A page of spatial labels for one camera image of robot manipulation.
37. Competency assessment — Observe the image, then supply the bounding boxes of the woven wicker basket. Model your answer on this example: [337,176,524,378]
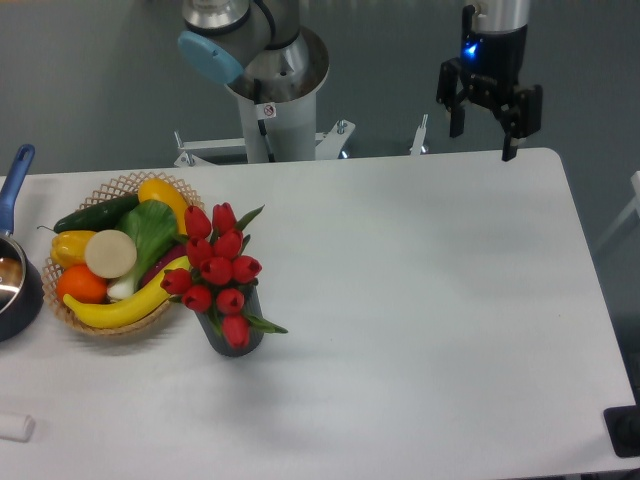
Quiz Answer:
[41,171,204,336]

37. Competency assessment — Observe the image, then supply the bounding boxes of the red tulip bouquet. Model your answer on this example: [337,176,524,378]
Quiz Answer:
[161,203,288,336]

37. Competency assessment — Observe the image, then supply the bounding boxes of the yellow squash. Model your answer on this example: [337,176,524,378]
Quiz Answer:
[137,178,189,234]

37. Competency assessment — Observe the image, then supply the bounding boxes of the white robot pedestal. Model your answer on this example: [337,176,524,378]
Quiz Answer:
[226,82,324,164]

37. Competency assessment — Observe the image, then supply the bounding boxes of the white cylinder object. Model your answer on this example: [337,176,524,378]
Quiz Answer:
[0,412,36,443]

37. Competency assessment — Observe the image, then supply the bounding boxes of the beige round disc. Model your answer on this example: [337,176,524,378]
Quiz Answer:
[84,230,137,279]

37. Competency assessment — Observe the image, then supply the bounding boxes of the green cucumber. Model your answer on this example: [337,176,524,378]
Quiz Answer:
[38,195,139,234]

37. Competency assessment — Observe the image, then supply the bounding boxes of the dark grey ribbed vase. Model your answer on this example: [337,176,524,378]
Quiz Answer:
[196,286,263,357]

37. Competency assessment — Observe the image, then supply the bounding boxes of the orange fruit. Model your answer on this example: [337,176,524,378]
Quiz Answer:
[56,265,107,304]

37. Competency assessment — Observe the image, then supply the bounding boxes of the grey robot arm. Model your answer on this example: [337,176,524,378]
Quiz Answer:
[177,1,543,163]

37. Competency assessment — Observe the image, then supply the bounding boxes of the black device at edge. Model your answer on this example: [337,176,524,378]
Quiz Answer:
[603,405,640,458]

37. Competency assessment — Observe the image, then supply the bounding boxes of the purple eggplant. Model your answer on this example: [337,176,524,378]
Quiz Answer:
[138,244,186,288]

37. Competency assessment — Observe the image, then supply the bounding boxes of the blue handled saucepan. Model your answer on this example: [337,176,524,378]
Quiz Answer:
[1,144,44,342]

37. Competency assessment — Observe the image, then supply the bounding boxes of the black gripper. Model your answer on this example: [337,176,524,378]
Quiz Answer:
[436,25,543,162]

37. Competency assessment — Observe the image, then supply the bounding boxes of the yellow banana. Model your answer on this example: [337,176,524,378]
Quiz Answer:
[63,271,170,330]

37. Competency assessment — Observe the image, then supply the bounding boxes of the yellow bell pepper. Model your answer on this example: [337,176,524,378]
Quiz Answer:
[50,230,96,269]

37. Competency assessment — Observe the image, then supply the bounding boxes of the green bok choy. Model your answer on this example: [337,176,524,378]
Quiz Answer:
[107,200,177,302]

